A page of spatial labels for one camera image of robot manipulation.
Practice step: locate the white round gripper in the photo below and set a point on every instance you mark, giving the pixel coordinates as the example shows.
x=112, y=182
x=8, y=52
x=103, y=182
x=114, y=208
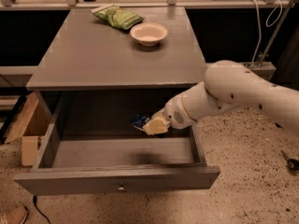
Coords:
x=174, y=115

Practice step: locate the dark blue rxbar wrapper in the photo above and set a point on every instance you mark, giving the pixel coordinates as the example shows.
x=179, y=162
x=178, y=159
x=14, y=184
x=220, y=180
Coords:
x=139, y=121

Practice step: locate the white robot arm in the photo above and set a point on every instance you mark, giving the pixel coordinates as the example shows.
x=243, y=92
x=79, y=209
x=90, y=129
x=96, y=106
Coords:
x=227, y=85

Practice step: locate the grey open top drawer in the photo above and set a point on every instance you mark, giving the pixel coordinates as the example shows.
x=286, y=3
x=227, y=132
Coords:
x=91, y=146

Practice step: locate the round metal drawer knob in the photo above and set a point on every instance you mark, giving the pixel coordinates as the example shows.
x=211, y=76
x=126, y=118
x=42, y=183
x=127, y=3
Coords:
x=121, y=188

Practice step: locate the grey wooden cabinet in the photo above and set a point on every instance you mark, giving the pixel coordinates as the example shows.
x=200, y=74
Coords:
x=89, y=55

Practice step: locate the white round bowl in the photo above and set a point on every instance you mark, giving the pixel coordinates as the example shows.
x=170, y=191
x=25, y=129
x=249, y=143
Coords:
x=148, y=34

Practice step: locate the green chip bag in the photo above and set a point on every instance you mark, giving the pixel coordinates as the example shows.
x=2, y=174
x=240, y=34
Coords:
x=117, y=17

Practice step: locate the light wooden box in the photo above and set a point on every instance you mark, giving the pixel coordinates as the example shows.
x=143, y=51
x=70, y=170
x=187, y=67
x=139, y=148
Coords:
x=29, y=127

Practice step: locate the black caster wheel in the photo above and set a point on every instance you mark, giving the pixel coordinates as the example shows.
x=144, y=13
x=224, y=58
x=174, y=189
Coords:
x=292, y=164

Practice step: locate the tan shoe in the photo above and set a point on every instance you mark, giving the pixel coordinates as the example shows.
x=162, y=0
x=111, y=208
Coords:
x=16, y=216

